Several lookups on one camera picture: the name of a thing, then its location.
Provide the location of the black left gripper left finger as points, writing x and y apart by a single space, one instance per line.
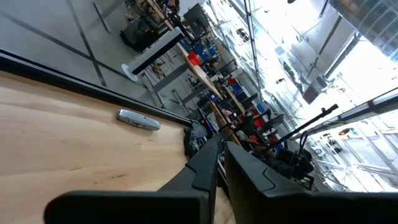
124 208

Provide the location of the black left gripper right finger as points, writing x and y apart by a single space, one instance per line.
295 208

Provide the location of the grey utility knife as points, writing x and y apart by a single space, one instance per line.
138 119

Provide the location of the black overhead rig beam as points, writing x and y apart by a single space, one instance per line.
382 109

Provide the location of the long wooden workbench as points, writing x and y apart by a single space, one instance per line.
199 73

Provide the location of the person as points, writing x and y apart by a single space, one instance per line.
214 67

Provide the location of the red storage bin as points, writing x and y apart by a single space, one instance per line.
193 58

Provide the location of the black equipment cart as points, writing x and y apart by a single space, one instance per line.
140 34

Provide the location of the blue storage bin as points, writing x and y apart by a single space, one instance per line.
205 53

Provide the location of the black monitor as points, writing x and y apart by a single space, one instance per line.
196 18

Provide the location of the black aluminium table frame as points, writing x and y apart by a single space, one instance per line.
77 87

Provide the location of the silver ventilation duct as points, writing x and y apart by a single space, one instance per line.
373 21

